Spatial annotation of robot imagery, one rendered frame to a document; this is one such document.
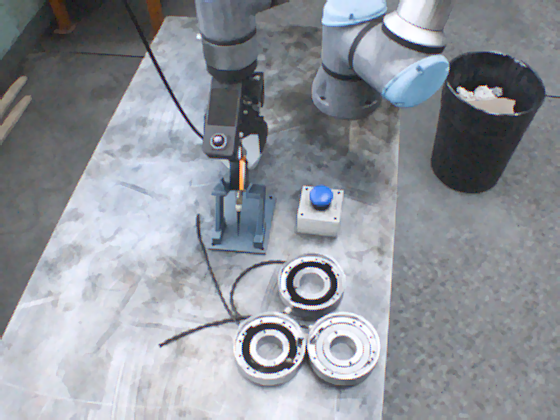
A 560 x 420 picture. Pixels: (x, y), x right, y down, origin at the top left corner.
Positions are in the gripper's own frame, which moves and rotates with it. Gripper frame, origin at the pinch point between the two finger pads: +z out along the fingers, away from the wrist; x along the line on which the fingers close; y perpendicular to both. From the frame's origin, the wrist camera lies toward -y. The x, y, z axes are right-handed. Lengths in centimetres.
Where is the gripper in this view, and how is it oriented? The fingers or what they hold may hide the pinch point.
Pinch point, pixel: (239, 166)
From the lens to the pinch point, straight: 89.3
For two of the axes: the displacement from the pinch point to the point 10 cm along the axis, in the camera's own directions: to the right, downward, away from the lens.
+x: -9.9, -0.8, 0.9
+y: 1.2, -7.9, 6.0
